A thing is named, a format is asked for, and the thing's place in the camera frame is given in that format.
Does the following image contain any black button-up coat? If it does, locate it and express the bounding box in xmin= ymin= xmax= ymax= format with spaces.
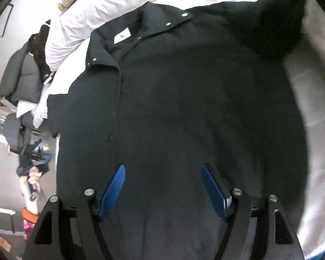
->
xmin=47 ymin=0 xmax=308 ymax=259

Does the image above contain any person's left hand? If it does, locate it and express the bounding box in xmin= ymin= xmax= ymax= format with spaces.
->
xmin=27 ymin=166 xmax=42 ymax=196

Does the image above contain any white pillow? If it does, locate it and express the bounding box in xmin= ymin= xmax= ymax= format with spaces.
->
xmin=44 ymin=0 xmax=195 ymax=72

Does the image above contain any framed wall picture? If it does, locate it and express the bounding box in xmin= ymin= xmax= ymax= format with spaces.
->
xmin=0 ymin=3 xmax=14 ymax=37

